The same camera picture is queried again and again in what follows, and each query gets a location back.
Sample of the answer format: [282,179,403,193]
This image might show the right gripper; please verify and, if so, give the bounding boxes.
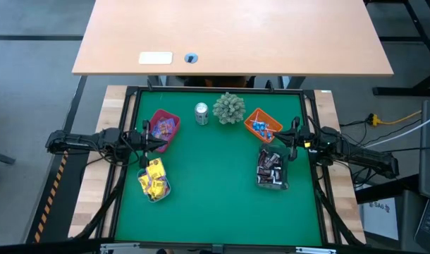
[272,116,322,162]

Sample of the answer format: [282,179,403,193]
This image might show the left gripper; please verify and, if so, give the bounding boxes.
[128,119,168,169]

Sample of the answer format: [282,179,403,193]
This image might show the blue rainbow candy packet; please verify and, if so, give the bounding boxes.
[151,129,173,140]

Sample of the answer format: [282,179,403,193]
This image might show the orange plastic basket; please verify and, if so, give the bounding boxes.
[243,107,284,144]

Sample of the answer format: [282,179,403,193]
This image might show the grey translucent plastic bin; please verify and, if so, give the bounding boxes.
[255,143,291,191]

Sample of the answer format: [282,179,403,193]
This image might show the red plastic bin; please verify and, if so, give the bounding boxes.
[148,108,182,154]

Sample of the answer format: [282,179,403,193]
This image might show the teal plastic bin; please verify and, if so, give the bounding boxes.
[137,168,172,204]

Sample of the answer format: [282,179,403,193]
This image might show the silver soda can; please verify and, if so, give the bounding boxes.
[194,102,209,126]

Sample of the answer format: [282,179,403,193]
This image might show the artificial plant in pot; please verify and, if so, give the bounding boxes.
[211,92,247,125]

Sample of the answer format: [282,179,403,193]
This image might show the white pad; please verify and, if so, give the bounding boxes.
[138,51,173,66]

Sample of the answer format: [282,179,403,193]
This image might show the green table mat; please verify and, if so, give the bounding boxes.
[114,90,324,248]

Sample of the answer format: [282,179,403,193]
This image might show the black yellow hazard strip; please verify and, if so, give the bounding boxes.
[33,140,72,244]

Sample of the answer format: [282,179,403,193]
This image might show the light wooden desk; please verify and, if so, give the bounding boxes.
[71,0,395,78]

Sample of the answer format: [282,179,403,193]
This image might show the black table base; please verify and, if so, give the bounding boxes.
[364,0,430,98]

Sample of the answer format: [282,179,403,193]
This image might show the black furniture foot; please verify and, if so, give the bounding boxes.
[0,150,17,165]

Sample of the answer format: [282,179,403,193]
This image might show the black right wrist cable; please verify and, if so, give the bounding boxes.
[306,115,338,142]

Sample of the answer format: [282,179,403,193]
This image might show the black table frame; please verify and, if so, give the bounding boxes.
[73,83,366,254]

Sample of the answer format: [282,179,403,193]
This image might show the yellow orange power cable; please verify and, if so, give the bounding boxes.
[368,109,423,127]

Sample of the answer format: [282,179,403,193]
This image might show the silver metal bracket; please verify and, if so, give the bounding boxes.
[295,246,338,254]
[100,242,140,253]

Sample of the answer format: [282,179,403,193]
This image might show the white floor cable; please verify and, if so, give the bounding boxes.
[362,116,430,150]

